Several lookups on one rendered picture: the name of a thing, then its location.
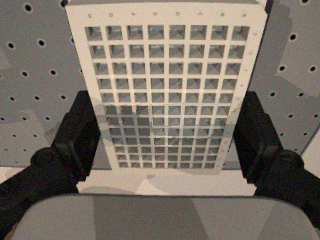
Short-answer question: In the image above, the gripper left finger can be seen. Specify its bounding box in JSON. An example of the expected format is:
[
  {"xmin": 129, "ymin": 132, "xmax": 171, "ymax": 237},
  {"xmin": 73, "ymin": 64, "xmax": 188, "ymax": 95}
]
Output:
[{"xmin": 0, "ymin": 91, "xmax": 101, "ymax": 240}]

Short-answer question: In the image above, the white well plate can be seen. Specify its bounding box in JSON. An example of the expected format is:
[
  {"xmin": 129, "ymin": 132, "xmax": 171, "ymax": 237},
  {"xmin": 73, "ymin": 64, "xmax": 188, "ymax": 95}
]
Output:
[{"xmin": 65, "ymin": 0, "xmax": 267, "ymax": 175}]

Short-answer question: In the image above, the grey flat base plate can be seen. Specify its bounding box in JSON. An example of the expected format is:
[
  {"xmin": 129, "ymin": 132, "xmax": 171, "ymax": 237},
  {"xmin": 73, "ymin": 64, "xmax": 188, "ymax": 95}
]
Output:
[{"xmin": 0, "ymin": 0, "xmax": 320, "ymax": 168}]

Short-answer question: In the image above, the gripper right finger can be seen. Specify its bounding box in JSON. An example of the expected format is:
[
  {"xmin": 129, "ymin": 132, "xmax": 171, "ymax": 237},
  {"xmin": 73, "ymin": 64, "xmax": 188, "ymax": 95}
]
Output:
[{"xmin": 233, "ymin": 91, "xmax": 320, "ymax": 230}]

